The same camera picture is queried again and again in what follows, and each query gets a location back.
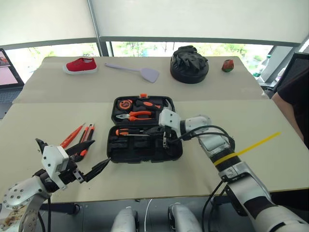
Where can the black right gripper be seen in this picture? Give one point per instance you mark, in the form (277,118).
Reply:
(171,137)

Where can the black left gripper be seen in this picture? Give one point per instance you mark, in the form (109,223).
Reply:
(70,177)

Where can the small black orange tool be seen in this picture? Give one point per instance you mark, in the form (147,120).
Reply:
(83,152)

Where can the red black utility knife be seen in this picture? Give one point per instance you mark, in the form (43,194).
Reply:
(88,133)

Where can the orange tester screwdriver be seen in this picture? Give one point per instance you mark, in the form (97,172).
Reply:
(72,135)

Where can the black plastic tool case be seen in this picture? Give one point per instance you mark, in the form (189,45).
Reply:
(135,149)

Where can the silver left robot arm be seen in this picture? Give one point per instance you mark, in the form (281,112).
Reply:
(17,195)

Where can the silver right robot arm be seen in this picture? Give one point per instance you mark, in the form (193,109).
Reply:
(217,147)

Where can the orange black screwdriver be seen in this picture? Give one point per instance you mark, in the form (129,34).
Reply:
(122,132)

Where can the orange black tape measure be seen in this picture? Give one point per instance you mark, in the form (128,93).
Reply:
(124,104)

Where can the lilac silicone spatula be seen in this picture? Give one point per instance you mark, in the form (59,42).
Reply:
(149,75)

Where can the black crumpled bag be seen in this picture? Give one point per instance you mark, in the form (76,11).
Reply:
(188,76)

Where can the silver rounded robot leg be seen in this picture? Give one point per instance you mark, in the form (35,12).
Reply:
(124,221)
(183,220)

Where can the black gloves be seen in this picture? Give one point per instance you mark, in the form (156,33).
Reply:
(188,56)

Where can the red canvas shoe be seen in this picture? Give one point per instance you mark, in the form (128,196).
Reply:
(80,65)

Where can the red green toy fruit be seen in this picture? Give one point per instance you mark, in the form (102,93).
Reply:
(227,65)

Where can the open laptop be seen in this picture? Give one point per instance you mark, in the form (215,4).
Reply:
(7,72)

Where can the white roller blind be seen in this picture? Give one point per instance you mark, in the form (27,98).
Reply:
(43,17)
(193,17)

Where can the clear plastic bottle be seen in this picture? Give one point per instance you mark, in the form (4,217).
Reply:
(264,65)

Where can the person in dark shirt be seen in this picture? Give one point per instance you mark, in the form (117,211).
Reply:
(297,96)

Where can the black mesh office chair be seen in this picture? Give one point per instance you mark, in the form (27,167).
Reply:
(298,60)

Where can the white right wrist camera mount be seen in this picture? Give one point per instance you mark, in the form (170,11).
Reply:
(170,118)

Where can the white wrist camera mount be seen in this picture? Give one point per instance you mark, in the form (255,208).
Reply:
(170,118)
(51,157)

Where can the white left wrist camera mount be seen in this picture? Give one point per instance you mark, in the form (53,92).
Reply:
(51,157)

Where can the grey window frame post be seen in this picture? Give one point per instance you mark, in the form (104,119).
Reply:
(99,29)

